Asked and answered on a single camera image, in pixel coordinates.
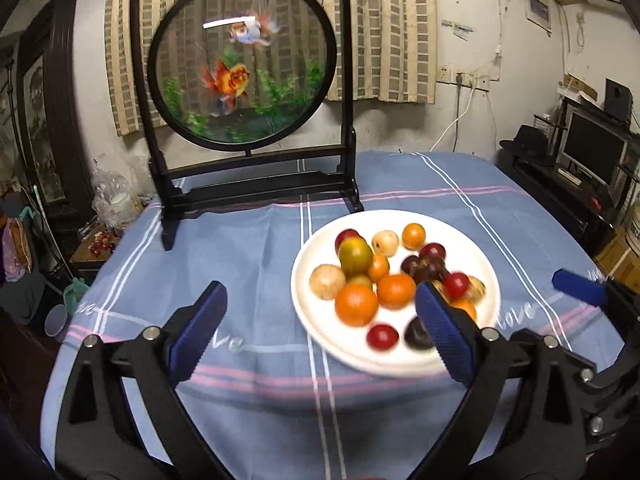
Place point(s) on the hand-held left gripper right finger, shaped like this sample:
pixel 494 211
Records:
pixel 445 330

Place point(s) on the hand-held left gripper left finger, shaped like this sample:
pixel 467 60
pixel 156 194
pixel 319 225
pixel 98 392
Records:
pixel 197 330

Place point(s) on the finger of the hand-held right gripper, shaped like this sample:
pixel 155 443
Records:
pixel 607 377
pixel 580 286

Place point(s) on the orange mandarin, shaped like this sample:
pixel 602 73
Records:
pixel 356 305
pixel 378 267
pixel 396 291
pixel 464 308
pixel 413 236

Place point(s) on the dark purple plum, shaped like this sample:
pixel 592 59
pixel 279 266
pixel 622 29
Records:
pixel 415 335

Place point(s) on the dark brown mangosteen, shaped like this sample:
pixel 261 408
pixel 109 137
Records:
pixel 432 269

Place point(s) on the dark red plum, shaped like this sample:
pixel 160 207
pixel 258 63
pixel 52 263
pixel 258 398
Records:
pixel 410 264

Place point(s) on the small green mandarin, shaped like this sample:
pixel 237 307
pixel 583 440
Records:
pixel 360 281

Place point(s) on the pale yellow plum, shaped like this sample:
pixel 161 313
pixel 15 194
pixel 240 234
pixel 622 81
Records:
pixel 327 281
pixel 385 242

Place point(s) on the yellow green mandarin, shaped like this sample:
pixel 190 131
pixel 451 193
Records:
pixel 356 255

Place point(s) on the white plate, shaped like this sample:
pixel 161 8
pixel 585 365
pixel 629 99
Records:
pixel 320 330

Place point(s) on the cardboard box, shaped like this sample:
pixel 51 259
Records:
pixel 617 257
pixel 580 87

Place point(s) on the white plastic bucket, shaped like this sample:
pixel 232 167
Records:
pixel 634 230

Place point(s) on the blue striped tablecloth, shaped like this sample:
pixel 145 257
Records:
pixel 250 260

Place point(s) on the black television stand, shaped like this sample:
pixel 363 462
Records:
pixel 550 195

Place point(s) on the white remote control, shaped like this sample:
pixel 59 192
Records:
pixel 569 176

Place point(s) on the cluster of red cherries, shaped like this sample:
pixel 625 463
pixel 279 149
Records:
pixel 102 245

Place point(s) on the wooden stool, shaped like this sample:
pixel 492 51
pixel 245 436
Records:
pixel 90 261

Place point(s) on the green dustpan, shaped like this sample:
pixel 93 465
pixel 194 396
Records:
pixel 76 290

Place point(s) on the computer monitor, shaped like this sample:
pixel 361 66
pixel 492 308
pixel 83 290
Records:
pixel 592 152

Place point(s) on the grey bucket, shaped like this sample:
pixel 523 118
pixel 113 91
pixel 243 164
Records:
pixel 56 321

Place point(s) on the black hat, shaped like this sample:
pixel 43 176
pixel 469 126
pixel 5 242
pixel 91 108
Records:
pixel 527 142

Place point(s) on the clear plastic bag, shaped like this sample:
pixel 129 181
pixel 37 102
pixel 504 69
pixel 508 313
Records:
pixel 112 195

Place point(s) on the black speaker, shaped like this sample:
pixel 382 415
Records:
pixel 618 99

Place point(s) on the colourful plastic bag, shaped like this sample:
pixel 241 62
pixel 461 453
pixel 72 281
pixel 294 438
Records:
pixel 15 250

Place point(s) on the green hook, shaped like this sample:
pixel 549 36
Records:
pixel 28 214

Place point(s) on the dark wooden framed panel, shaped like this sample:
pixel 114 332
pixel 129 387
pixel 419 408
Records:
pixel 47 110

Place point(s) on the goldfish screen black stand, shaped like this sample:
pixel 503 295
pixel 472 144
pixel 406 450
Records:
pixel 240 60

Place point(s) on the beige striped curtain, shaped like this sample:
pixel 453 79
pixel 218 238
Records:
pixel 390 35

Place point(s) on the white double wall socket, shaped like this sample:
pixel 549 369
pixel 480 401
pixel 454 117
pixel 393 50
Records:
pixel 472 81

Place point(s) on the framed wall picture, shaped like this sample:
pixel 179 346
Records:
pixel 539 10

